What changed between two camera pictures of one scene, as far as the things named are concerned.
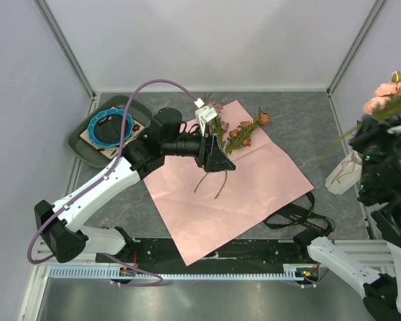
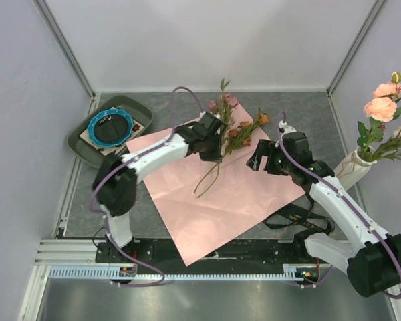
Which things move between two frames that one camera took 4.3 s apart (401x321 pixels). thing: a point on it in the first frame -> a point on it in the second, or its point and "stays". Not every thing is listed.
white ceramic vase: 346,174 stays
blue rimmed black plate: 105,129 stays
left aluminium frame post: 45,9 stays
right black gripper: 372,126 -> 265,148
